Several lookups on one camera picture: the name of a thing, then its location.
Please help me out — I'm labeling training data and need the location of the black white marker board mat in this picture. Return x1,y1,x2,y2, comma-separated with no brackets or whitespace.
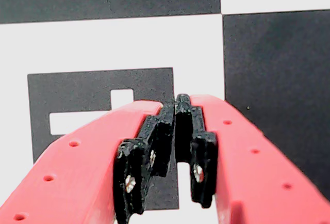
0,0,330,224

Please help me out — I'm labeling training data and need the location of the red gripper finger with black pad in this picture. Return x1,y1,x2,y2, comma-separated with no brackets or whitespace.
0,100,174,224
174,93,330,224

